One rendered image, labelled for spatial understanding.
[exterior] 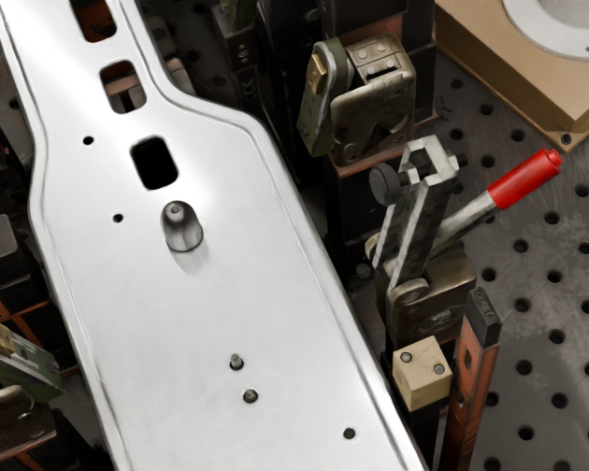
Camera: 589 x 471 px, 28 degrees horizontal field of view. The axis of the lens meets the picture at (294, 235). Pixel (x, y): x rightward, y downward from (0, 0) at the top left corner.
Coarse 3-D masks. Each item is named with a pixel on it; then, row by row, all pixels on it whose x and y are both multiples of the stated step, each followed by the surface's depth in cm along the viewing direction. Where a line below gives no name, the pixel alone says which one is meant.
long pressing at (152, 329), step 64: (0, 0) 112; (64, 0) 111; (128, 0) 110; (64, 64) 108; (64, 128) 105; (128, 128) 104; (192, 128) 104; (256, 128) 103; (64, 192) 102; (128, 192) 102; (192, 192) 101; (256, 192) 101; (64, 256) 99; (128, 256) 99; (192, 256) 99; (256, 256) 98; (320, 256) 97; (64, 320) 98; (128, 320) 96; (192, 320) 96; (256, 320) 96; (320, 320) 95; (128, 384) 94; (192, 384) 94; (256, 384) 93; (320, 384) 93; (384, 384) 92; (128, 448) 92; (192, 448) 91; (256, 448) 91; (320, 448) 91; (384, 448) 90
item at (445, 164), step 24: (408, 144) 77; (432, 144) 77; (384, 168) 76; (408, 168) 77; (432, 168) 77; (456, 168) 78; (384, 192) 76; (408, 192) 82; (432, 192) 77; (408, 216) 84; (432, 216) 80; (384, 240) 88; (408, 240) 83; (432, 240) 84; (408, 264) 86
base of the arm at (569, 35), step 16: (512, 0) 132; (528, 0) 132; (544, 0) 130; (560, 0) 127; (576, 0) 126; (512, 16) 132; (528, 16) 131; (544, 16) 131; (560, 16) 130; (576, 16) 128; (528, 32) 131; (544, 32) 130; (560, 32) 130; (576, 32) 130; (544, 48) 130; (560, 48) 129; (576, 48) 129
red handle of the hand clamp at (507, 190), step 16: (528, 160) 84; (544, 160) 83; (560, 160) 84; (512, 176) 85; (528, 176) 84; (544, 176) 84; (496, 192) 85; (512, 192) 85; (528, 192) 85; (464, 208) 87; (480, 208) 86; (496, 208) 86; (448, 224) 87; (464, 224) 87; (448, 240) 87; (432, 256) 89
